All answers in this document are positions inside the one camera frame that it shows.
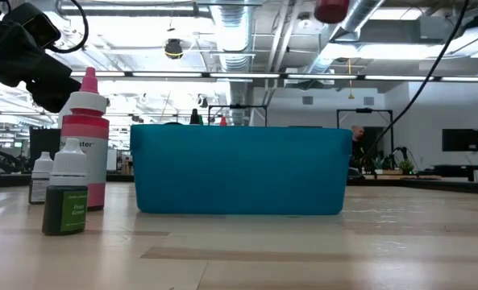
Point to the person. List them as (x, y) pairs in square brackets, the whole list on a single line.
[(357, 143)]

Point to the blue plastic bin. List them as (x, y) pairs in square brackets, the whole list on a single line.
[(238, 169)]

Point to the black food coloring bottle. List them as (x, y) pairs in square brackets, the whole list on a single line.
[(194, 117)]

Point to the small white-capped dropper bottle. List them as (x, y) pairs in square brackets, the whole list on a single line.
[(40, 177)]

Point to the black panel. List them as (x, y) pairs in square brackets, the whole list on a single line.
[(45, 141)]

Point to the small green potted plant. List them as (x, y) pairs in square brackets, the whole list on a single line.
[(406, 166)]

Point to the small green-label dropper bottle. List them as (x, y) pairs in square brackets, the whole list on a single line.
[(64, 209)]

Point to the orange food coloring bottle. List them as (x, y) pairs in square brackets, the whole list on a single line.
[(223, 121)]

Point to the long ceiling light rail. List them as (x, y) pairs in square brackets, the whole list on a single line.
[(242, 75)]

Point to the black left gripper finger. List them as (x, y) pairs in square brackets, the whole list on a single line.
[(57, 96)]

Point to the low black frame stand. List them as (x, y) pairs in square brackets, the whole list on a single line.
[(238, 106)]

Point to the pink food coloring bottle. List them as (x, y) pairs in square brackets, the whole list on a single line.
[(85, 133)]

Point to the tall black frame stand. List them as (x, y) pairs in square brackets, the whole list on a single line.
[(363, 110)]

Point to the silver spiral vertical duct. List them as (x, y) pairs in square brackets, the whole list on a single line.
[(238, 60)]

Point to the black wall monitor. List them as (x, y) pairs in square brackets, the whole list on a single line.
[(460, 139)]

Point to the black ceiling dome device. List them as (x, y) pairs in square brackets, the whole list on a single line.
[(173, 48)]

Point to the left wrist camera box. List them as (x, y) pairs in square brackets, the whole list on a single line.
[(33, 24)]

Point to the silver spiral slanted duct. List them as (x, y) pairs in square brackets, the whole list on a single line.
[(359, 18)]

